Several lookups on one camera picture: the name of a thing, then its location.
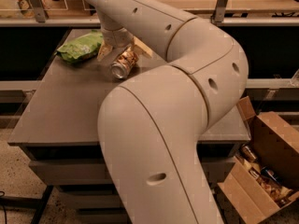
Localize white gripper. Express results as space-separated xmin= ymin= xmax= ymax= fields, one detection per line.
xmin=97 ymin=28 xmax=152 ymax=62

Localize orange soda can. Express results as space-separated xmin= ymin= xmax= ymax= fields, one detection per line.
xmin=110 ymin=49 xmax=138 ymax=79

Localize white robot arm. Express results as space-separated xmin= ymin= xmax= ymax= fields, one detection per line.
xmin=85 ymin=0 xmax=249 ymax=224

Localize can in cardboard box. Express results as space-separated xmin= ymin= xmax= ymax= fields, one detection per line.
xmin=240 ymin=145 xmax=258 ymax=162

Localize green chip bag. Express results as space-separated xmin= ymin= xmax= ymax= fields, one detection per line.
xmin=56 ymin=30 xmax=103 ymax=63

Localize grey drawer cabinet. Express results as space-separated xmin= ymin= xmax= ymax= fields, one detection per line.
xmin=7 ymin=27 xmax=251 ymax=224

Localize cardboard box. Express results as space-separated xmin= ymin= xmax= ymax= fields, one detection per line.
xmin=219 ymin=97 xmax=299 ymax=224

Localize snack packets in box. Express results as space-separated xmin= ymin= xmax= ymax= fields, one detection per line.
xmin=235 ymin=153 xmax=293 ymax=207

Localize metal rail frame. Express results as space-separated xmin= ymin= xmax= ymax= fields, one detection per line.
xmin=0 ymin=0 xmax=299 ymax=26

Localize black floor cable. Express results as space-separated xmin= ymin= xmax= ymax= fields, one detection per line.
xmin=0 ymin=190 xmax=8 ymax=224

